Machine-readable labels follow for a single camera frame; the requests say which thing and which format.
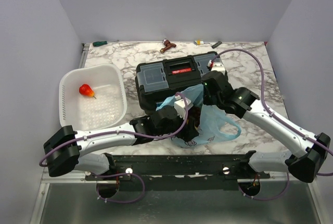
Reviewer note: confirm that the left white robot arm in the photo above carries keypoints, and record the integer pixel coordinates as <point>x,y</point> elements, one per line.
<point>69,150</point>

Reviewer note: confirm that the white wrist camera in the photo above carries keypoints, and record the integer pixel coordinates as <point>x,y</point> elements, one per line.
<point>216,66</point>
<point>182,106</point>

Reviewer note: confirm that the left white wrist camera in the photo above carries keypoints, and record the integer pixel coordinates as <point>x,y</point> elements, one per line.
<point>182,106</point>

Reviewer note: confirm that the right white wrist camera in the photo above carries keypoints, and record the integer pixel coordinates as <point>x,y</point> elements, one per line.
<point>216,66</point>

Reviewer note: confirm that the green handled screwdriver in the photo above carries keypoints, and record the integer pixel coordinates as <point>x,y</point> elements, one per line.
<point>101,43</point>

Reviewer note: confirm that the red fake pear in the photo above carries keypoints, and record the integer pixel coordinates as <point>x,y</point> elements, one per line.
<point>86,90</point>

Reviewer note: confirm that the brown faucet tap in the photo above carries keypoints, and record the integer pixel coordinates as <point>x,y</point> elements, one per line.
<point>167,45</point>

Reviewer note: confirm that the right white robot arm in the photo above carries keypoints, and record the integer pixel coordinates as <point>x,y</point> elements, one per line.
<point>306,150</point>

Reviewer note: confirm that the yellow white small connector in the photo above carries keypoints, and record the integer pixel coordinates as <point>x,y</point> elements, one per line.
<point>199,42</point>

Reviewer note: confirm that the black plastic toolbox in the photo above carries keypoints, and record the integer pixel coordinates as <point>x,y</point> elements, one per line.
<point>158,80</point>

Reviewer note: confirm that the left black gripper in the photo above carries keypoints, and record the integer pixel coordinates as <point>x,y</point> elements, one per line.
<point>188,131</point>

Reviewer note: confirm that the aluminium frame profile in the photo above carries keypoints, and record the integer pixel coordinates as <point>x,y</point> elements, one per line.
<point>71,177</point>

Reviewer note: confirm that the white plastic basket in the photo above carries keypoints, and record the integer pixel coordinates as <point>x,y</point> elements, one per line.
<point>92,98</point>

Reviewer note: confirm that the small black clip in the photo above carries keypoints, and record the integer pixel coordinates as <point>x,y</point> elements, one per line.
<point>216,44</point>

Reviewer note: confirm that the light blue plastic bag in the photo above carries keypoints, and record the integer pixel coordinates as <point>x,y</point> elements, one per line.
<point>214,126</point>

